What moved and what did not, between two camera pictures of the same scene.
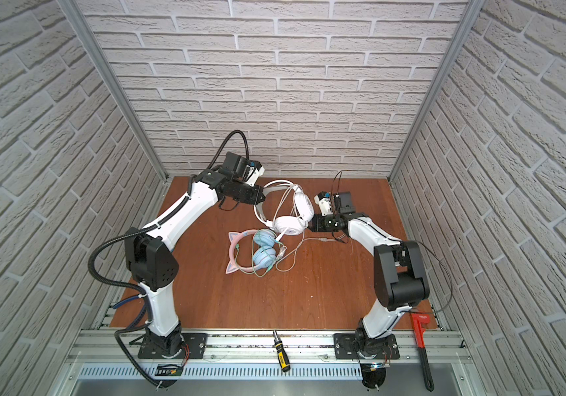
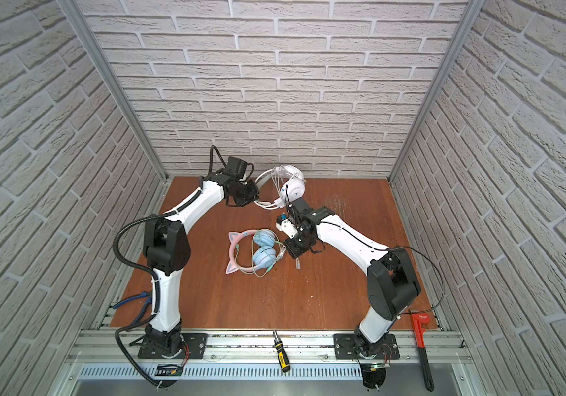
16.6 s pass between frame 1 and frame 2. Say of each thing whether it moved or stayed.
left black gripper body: stayed
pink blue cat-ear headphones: stayed
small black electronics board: stayed
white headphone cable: moved
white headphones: moved
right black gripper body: moved
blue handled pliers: stayed
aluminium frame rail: stayed
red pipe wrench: stayed
